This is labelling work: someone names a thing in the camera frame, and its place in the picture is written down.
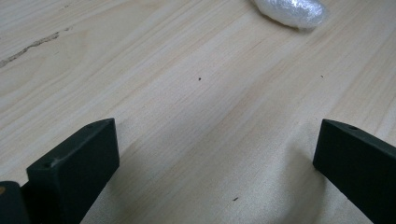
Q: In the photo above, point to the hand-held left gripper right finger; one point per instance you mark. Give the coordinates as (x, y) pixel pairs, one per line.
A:
(358, 165)

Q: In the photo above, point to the clear plastic item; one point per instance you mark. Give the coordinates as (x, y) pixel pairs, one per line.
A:
(295, 12)

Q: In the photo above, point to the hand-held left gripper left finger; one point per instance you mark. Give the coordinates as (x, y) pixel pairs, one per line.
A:
(77, 165)

